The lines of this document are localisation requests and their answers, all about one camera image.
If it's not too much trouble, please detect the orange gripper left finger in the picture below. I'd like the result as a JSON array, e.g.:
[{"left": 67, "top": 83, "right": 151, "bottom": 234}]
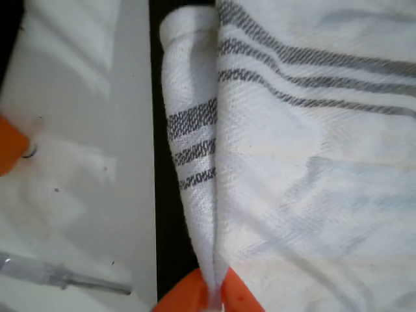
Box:
[{"left": 152, "top": 268, "right": 209, "bottom": 312}]

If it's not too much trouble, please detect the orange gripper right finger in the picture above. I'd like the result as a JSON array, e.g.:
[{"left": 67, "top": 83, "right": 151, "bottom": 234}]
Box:
[{"left": 222, "top": 266, "right": 267, "bottom": 312}]

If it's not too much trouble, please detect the white grey-striped towel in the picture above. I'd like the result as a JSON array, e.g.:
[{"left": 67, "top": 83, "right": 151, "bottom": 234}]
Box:
[{"left": 158, "top": 0, "right": 416, "bottom": 312}]

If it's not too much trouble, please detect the dark grey desk mat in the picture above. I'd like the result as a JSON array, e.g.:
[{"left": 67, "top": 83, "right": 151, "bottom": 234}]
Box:
[{"left": 148, "top": 0, "right": 217, "bottom": 305}]

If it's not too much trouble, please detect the orange printed plastic piece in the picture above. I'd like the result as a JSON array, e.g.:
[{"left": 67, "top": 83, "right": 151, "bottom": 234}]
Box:
[{"left": 0, "top": 116, "right": 29, "bottom": 178}]

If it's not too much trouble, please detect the clear-handled screwdriver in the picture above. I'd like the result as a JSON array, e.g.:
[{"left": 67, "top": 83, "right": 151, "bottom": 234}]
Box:
[{"left": 0, "top": 250, "right": 133, "bottom": 296}]

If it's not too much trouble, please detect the small dark ring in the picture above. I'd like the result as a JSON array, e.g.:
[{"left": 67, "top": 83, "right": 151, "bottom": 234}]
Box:
[{"left": 21, "top": 144, "right": 38, "bottom": 161}]

